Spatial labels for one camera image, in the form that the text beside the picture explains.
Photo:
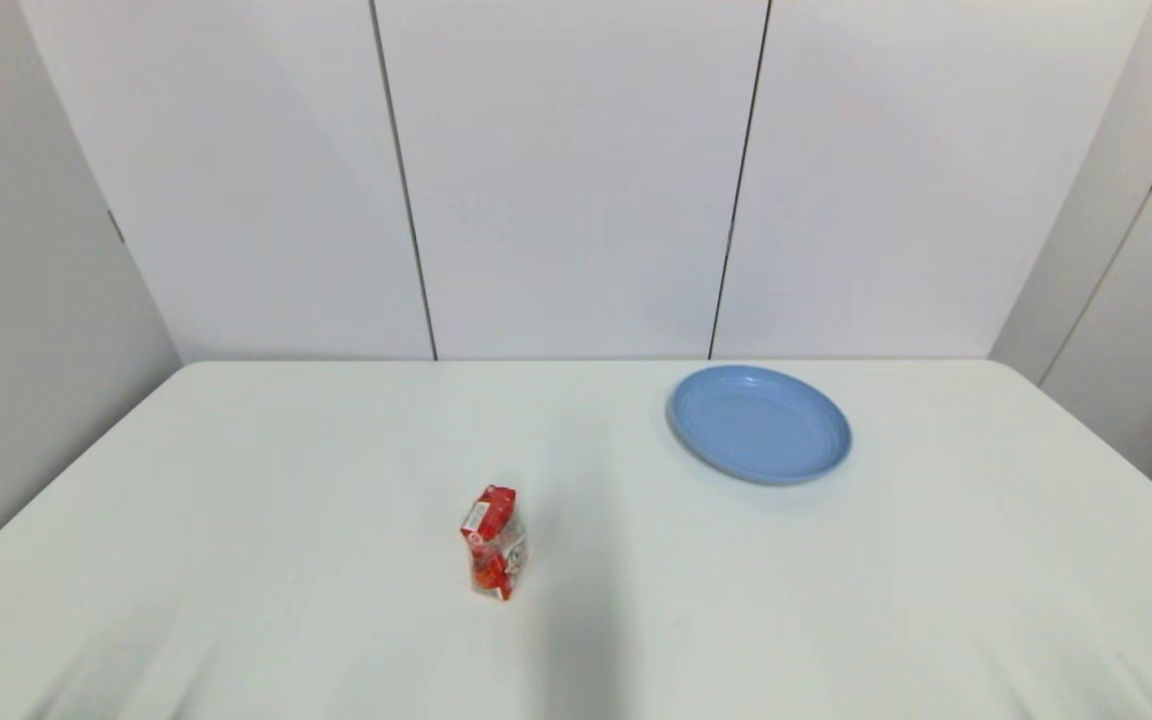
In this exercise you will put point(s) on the blue round plate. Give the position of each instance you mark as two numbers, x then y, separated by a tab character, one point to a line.
760	426

